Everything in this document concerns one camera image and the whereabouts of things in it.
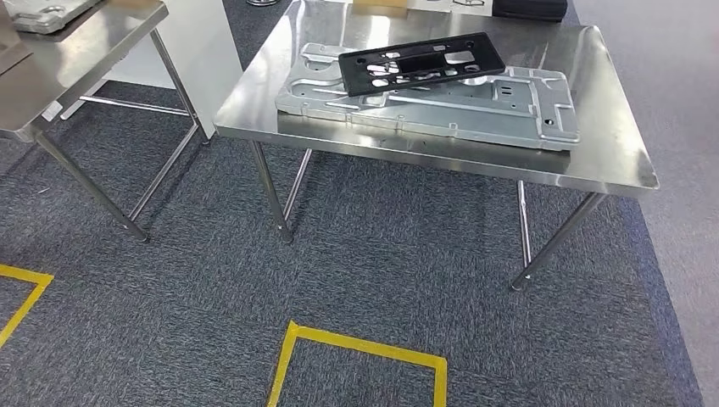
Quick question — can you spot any black plastic plate part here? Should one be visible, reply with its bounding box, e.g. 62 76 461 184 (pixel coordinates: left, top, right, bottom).
337 31 507 98

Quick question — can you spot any stainless steel workbench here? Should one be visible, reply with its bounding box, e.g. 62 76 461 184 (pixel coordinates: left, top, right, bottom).
212 0 661 293
0 0 212 243

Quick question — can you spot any yellow floor tape square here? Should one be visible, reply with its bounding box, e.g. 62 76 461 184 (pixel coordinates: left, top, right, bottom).
266 320 449 407
0 264 56 349

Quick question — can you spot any grey stamped metal panel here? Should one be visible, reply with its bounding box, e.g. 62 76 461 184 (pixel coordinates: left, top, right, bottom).
274 42 582 153
3 0 105 36

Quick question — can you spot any tan cardboard box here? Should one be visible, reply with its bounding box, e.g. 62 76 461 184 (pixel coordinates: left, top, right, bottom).
352 0 409 18

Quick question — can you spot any white printed paper sheet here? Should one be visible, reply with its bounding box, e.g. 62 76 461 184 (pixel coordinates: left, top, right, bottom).
407 0 495 17

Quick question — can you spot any white lit pillar block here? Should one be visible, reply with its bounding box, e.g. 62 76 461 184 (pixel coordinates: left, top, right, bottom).
59 0 243 141

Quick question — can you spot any black case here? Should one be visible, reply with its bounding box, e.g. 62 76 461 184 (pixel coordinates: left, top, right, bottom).
491 0 568 24

